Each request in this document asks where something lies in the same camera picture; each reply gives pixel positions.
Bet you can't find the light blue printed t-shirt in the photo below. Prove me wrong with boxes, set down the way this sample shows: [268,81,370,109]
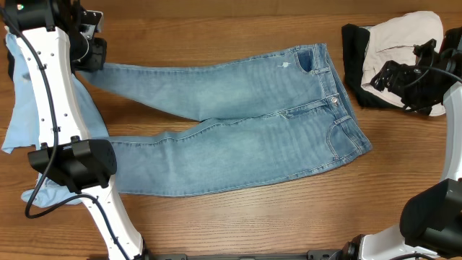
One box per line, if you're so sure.
[1,32,108,208]

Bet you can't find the blue denim jeans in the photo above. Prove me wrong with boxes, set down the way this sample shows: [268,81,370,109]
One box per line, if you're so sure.
[82,43,372,197]

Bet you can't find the white folded garment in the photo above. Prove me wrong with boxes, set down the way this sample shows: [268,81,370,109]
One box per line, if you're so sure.
[360,11,443,108]

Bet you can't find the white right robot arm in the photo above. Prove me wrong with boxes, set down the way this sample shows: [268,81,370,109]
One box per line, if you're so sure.
[307,28,461,260]

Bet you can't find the dark green folded garment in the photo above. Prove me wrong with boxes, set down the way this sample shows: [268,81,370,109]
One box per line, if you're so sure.
[341,24,398,109]

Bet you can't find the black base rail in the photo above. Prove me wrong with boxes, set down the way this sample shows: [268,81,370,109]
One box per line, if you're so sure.
[149,249,351,260]

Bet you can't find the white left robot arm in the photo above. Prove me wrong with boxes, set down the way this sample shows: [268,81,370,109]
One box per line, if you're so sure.
[1,0,151,259]

